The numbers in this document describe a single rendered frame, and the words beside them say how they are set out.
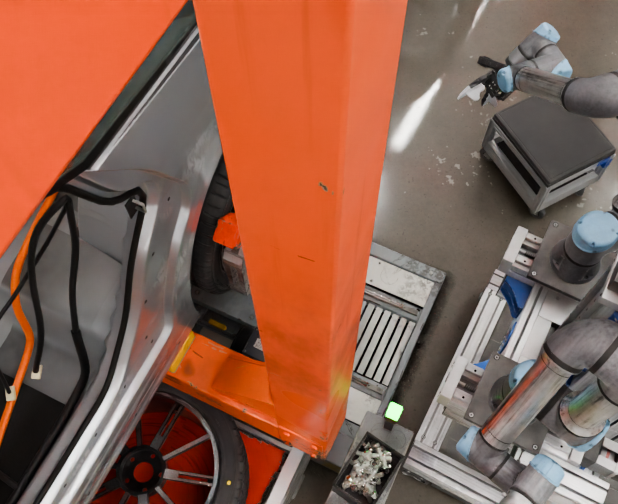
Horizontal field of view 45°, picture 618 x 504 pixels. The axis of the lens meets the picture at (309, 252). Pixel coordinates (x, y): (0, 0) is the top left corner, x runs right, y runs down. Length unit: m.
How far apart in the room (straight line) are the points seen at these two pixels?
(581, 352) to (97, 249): 1.31
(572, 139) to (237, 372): 1.75
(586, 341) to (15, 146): 1.44
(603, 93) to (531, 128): 1.22
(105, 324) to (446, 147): 1.99
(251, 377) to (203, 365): 0.19
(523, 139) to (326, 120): 2.52
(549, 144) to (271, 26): 2.64
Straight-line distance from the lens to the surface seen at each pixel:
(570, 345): 1.68
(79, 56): 0.36
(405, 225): 3.33
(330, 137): 0.78
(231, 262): 2.18
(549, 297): 2.49
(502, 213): 3.44
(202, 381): 2.36
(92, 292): 2.16
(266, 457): 2.71
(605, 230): 2.27
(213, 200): 2.10
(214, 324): 2.96
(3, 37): 0.32
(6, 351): 2.43
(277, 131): 0.82
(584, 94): 2.11
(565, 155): 3.25
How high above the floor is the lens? 2.93
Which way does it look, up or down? 64 degrees down
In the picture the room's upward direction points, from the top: 1 degrees counter-clockwise
